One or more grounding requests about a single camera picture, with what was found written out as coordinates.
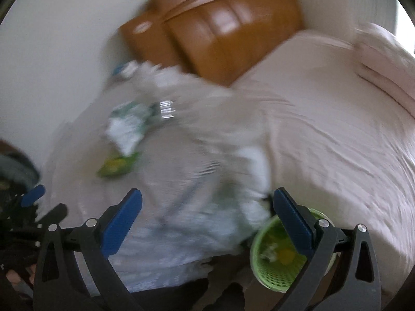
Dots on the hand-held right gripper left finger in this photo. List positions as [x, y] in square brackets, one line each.
[122, 222]

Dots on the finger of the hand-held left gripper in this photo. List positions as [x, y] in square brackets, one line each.
[32, 196]
[53, 214]

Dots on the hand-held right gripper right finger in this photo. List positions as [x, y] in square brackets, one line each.
[291, 222]

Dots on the green plastic basket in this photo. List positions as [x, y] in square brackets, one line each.
[275, 275]

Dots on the clear plastic bottle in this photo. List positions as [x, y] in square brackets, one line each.
[167, 108]

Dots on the blue white carton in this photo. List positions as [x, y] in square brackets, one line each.
[124, 70]

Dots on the person's left hand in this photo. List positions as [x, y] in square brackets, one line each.
[21, 275]

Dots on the yellow scrap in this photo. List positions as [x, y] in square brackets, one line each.
[287, 256]

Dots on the green yellow packet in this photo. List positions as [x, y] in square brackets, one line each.
[118, 165]

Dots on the white lace cloth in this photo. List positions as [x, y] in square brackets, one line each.
[181, 155]

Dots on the green white packet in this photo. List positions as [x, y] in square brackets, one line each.
[128, 126]

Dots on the bed with pink sheet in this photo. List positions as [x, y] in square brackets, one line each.
[324, 129]

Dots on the brown cardboard box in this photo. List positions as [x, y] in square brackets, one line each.
[214, 29]

